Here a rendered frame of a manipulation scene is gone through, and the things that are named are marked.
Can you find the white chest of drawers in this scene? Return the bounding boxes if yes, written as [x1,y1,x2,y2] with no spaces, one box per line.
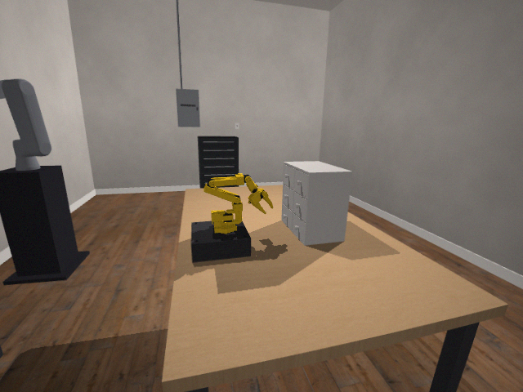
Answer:
[282,161,352,246]

